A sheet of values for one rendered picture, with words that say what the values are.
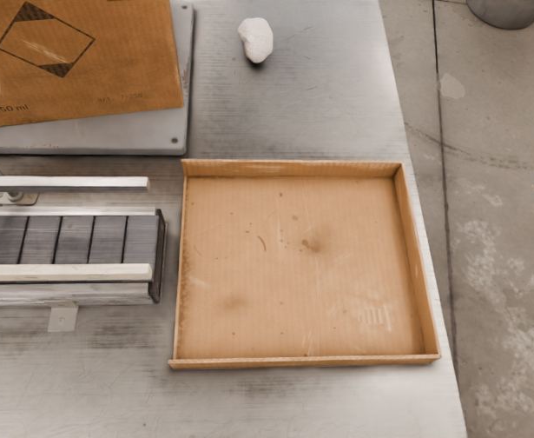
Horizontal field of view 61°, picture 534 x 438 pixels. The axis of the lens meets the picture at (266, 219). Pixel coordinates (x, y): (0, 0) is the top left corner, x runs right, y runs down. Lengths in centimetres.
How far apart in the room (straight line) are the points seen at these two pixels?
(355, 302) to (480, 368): 102
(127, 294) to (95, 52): 29
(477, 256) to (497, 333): 26
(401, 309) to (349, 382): 11
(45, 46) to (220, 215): 29
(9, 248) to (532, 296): 151
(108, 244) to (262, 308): 20
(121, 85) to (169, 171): 13
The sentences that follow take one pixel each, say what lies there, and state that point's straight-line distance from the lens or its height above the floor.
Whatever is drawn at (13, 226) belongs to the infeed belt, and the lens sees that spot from 60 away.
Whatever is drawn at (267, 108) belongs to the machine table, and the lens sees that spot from 71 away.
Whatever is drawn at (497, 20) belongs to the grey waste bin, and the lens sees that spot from 241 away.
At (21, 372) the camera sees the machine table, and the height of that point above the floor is 83.
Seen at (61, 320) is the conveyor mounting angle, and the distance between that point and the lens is 59.
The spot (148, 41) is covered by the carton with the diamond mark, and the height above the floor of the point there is 97.
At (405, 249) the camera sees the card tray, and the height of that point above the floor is 83.
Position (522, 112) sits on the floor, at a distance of 213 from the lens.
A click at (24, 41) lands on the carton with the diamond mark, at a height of 99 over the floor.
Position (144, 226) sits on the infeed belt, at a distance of 56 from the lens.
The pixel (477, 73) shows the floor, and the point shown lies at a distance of 218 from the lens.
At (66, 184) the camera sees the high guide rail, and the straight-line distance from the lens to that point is 51.
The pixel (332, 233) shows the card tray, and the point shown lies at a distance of 60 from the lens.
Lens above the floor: 137
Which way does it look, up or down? 63 degrees down
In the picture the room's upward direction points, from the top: 7 degrees clockwise
